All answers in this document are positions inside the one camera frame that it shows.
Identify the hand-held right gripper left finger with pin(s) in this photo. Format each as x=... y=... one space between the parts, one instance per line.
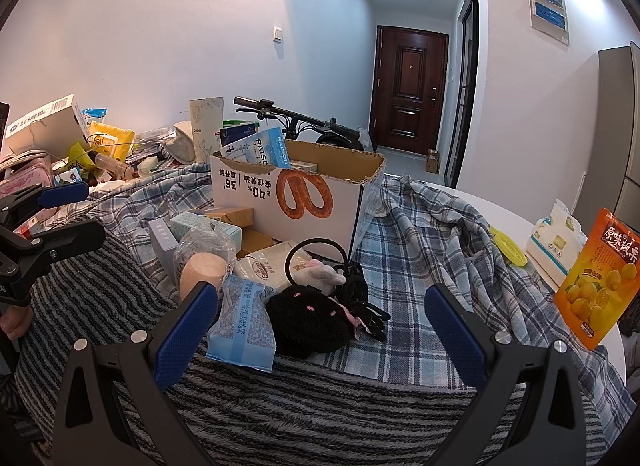
x=187 y=331

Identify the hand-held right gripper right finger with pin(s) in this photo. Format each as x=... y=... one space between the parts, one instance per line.
x=455 y=341

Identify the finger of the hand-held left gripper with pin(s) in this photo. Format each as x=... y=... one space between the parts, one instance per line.
x=65 y=238
x=65 y=194

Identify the black plush toy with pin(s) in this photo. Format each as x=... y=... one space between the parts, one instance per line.
x=305 y=321

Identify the white printed cardboard box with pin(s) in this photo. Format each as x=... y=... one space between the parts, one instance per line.
x=325 y=216

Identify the person's left forearm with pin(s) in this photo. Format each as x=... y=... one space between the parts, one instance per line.
x=17 y=406

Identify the person's left hand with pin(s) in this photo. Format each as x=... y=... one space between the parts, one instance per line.
x=16 y=322

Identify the pink pouch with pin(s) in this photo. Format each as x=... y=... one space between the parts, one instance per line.
x=25 y=175

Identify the light blue snack packet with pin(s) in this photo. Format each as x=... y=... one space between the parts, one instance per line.
x=240 y=326

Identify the clear tan bottle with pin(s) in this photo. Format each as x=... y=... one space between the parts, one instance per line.
x=112 y=164

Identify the bagged beige sponge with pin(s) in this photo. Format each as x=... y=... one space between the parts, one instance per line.
x=200 y=271

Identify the yellow wipes pack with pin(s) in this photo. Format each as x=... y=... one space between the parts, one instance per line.
x=112 y=138

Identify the white box with barcode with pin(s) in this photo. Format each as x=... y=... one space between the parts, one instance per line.
x=40 y=120

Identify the blue and white packet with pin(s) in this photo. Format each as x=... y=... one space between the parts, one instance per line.
x=95 y=114

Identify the grey small box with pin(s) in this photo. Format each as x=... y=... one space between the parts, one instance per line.
x=162 y=241

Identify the white packet with round label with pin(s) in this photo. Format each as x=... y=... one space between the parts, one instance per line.
x=260 y=271

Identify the blue plaid shirt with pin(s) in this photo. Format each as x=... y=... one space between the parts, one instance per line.
x=430 y=246

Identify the pile of clear packets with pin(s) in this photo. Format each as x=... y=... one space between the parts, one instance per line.
x=150 y=138

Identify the yellow plastic lid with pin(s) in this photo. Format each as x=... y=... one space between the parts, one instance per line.
x=510 y=248

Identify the pale teal box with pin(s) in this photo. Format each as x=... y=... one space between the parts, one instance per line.
x=210 y=224

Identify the brown small box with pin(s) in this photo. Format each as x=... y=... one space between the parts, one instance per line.
x=252 y=241

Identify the grey pouch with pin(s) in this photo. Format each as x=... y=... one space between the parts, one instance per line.
x=182 y=145

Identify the white tissue pack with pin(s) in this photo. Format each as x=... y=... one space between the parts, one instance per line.
x=550 y=246

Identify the grey striped fleece cloth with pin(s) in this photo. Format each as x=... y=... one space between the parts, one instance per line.
x=300 y=411

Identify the thin black headband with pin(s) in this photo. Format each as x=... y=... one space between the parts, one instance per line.
x=300 y=247

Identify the white plush toy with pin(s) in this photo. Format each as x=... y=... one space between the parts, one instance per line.
x=320 y=276

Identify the white paper cup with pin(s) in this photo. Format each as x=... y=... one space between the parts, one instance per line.
x=206 y=130

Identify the orange snack bag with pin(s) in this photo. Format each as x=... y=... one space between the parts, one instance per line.
x=600 y=281

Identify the dark blue box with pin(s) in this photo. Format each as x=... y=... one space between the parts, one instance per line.
x=235 y=134

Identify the small cardboard box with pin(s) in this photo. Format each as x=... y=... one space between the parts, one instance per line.
x=432 y=160

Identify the light blue tissue pack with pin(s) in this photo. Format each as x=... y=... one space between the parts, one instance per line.
x=265 y=148

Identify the white plastic bag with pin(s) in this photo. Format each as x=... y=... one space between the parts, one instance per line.
x=365 y=138

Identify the black bicycle seat cover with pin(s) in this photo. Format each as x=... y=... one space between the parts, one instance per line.
x=345 y=138

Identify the black bicycle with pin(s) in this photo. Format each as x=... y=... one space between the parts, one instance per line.
x=300 y=119

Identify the grey cabinet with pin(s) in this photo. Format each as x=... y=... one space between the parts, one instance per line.
x=615 y=145

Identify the dark brown door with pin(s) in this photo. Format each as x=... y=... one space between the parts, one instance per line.
x=407 y=90

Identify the black framed glass door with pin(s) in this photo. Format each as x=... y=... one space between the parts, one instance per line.
x=462 y=85

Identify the white wall switch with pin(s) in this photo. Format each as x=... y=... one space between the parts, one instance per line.
x=278 y=34

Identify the grey wall panel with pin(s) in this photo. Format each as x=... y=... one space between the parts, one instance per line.
x=547 y=8

